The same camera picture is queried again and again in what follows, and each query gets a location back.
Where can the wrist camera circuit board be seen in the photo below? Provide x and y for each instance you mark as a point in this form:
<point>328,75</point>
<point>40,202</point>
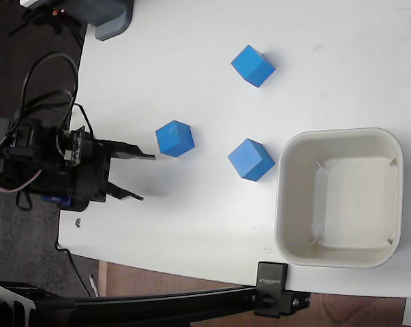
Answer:
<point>76,144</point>

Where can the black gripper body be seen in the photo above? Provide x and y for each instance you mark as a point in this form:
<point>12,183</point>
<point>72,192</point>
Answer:
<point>89,177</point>

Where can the black device with orange light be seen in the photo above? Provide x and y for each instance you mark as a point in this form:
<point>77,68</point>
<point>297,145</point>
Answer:
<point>45,17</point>

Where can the scuffed blue cube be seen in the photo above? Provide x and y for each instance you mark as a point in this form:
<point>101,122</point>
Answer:
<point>175,139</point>

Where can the white plastic bin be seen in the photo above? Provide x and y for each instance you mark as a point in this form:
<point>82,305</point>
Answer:
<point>341,252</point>

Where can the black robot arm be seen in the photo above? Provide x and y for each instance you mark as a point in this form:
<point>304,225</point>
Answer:
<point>24,160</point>

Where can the black aluminium rail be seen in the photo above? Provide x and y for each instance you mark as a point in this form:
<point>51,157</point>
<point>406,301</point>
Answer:
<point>140,304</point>

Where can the small metal nut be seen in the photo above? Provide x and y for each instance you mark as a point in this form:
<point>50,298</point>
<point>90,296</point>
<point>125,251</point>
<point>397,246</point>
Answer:
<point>78,222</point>

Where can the gray plastic stand base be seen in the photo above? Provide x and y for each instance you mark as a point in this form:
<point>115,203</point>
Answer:
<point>106,17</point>

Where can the black table clamp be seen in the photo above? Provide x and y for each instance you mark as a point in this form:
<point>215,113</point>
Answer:
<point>271,289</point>

